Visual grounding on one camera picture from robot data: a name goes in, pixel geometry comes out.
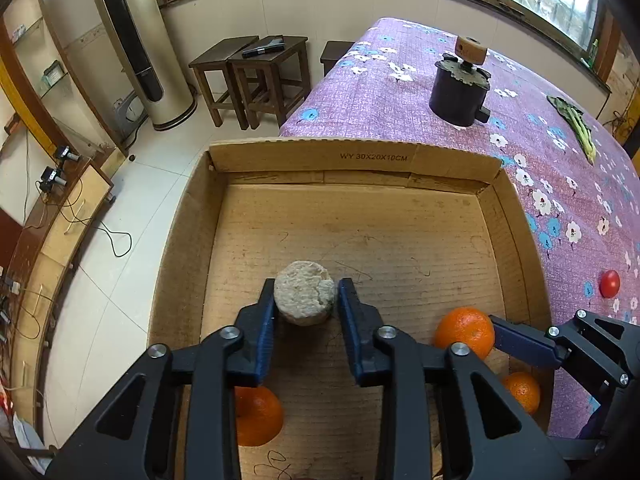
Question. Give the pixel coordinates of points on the shallow cardboard box tray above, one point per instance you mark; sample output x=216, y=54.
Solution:
x=420, y=230

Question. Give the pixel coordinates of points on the beige round cake piece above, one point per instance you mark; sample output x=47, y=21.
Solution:
x=305, y=293

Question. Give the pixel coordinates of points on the small red tomato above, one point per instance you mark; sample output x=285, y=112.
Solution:
x=609, y=284

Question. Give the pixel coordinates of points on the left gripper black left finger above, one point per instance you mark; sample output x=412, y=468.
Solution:
x=175, y=400

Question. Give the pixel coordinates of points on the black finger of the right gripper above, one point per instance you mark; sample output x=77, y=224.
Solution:
x=602, y=354

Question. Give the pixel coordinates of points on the green leafy vegetable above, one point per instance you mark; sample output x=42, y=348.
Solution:
x=575, y=118

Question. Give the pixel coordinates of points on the tall standing air conditioner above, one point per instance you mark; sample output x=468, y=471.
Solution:
x=140, y=39

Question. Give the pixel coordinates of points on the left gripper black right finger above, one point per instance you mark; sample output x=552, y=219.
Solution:
x=484, y=432

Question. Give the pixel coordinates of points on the purple floral tablecloth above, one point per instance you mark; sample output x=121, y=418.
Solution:
x=584, y=219

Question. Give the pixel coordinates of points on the green bottle on windowsill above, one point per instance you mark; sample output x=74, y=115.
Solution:
x=590, y=58

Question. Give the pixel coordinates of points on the dark wooden stool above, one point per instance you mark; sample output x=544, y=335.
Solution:
x=273, y=83
x=217, y=59

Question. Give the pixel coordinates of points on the orange tangerine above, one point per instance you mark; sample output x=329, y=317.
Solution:
x=259, y=415
x=468, y=325
x=525, y=389

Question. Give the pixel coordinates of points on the black remote control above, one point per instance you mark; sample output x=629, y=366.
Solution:
x=275, y=45

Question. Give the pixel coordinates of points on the black pot with wooden knob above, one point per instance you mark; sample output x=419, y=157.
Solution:
x=461, y=84

